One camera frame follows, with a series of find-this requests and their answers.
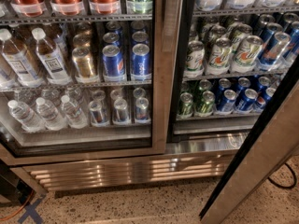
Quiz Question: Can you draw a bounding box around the steel fridge base grille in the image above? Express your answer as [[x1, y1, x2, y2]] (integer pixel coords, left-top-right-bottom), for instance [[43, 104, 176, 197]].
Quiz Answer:
[[10, 133, 249, 195]]

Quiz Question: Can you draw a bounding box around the front blue Pepsi can right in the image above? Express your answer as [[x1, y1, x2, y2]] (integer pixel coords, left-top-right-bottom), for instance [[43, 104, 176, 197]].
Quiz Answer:
[[131, 44, 151, 80]]

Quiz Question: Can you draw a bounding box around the green can bottom shelf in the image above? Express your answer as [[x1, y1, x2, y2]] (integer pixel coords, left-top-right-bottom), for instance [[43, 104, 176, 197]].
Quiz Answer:
[[195, 91, 215, 117]]

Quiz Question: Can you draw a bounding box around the white 7Up can left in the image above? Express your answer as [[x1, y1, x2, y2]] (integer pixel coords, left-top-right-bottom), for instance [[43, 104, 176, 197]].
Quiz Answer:
[[205, 37, 232, 75]]

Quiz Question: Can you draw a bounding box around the tea bottle white cap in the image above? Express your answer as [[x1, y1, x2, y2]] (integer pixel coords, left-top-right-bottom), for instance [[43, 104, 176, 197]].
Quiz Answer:
[[32, 28, 71, 85]]

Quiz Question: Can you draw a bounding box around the blue can bottom right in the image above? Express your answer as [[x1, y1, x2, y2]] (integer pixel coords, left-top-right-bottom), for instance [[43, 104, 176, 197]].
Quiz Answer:
[[235, 89, 258, 113]]

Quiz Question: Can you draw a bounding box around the green can bottom far left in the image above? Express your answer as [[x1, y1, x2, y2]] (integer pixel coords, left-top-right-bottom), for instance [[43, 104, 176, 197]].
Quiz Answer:
[[178, 92, 193, 119]]

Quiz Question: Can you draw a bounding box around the small silver can middle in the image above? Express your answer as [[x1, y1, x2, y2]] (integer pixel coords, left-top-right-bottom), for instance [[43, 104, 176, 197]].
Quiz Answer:
[[113, 98, 131, 124]]

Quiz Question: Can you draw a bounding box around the white 7Up can right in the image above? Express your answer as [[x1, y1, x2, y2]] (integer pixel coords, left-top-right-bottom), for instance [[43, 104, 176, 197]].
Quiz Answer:
[[230, 35, 263, 73]]

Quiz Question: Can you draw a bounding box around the blue can bottom left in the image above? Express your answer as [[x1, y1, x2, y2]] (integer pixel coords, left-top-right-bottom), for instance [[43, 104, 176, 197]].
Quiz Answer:
[[216, 90, 236, 115]]

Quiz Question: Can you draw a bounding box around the water bottle left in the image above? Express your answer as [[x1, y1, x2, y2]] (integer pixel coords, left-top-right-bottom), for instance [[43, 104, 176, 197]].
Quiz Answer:
[[7, 100, 45, 132]]

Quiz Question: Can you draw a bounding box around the green white can far left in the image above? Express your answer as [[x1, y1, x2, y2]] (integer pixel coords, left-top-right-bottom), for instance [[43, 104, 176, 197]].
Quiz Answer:
[[184, 41, 205, 77]]

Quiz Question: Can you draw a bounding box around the black power cable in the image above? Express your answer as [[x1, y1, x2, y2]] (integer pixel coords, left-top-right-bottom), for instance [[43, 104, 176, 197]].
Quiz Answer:
[[267, 161, 298, 190]]

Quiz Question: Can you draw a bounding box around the small silver can right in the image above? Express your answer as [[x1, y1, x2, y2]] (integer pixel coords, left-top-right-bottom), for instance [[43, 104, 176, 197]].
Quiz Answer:
[[135, 97, 150, 123]]

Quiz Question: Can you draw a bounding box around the tea bottle far left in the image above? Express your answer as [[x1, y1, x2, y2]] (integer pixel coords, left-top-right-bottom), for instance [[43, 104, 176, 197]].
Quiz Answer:
[[0, 29, 44, 88]]

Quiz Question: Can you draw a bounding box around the silver blue can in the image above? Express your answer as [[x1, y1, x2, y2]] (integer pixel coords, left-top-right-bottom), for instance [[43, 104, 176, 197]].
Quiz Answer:
[[257, 32, 291, 71]]

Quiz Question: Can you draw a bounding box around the water bottle right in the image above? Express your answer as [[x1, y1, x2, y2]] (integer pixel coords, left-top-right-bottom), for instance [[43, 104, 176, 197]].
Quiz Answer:
[[61, 95, 88, 129]]

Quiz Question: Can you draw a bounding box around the small silver can left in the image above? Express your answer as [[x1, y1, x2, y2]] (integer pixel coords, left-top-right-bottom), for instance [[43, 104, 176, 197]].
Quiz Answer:
[[89, 100, 109, 127]]

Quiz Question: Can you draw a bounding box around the steel fridge door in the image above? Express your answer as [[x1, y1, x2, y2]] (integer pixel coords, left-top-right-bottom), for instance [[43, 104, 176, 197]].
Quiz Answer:
[[0, 0, 183, 166], [199, 58, 299, 224]]

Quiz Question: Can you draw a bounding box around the blue pepsi can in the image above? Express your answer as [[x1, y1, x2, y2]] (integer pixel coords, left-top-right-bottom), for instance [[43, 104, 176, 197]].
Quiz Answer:
[[102, 45, 126, 82], [131, 44, 151, 80]]

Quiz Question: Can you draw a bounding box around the water bottle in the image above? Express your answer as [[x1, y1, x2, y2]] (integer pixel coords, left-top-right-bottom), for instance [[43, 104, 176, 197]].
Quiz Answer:
[[61, 95, 88, 129], [36, 97, 67, 131], [7, 100, 45, 132]]

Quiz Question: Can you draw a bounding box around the white 7up can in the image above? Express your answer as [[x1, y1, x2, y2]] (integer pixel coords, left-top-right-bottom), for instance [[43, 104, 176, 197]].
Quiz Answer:
[[230, 35, 263, 73], [205, 37, 232, 75]]

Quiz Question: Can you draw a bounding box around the orange cable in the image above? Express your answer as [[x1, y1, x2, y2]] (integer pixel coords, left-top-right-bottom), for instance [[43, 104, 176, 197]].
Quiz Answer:
[[0, 189, 35, 222]]

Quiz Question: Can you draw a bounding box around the front gold can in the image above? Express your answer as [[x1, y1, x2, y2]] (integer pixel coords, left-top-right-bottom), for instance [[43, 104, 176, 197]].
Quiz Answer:
[[72, 47, 100, 84]]

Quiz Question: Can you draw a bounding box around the blue tape cross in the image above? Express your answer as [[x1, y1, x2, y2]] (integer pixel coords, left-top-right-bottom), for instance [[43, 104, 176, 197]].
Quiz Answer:
[[18, 195, 46, 224]]

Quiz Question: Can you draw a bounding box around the front blue Pepsi can left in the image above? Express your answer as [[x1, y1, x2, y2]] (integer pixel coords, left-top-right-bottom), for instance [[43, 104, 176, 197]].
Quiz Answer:
[[102, 45, 126, 82]]

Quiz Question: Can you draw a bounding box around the water bottle middle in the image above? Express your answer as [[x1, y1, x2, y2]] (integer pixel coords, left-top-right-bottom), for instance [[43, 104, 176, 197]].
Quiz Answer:
[[36, 97, 67, 131]]

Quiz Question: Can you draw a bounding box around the small silver can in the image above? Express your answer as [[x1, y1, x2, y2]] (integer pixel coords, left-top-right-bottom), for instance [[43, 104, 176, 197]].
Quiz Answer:
[[135, 97, 150, 123], [89, 100, 109, 127], [113, 98, 131, 124]]

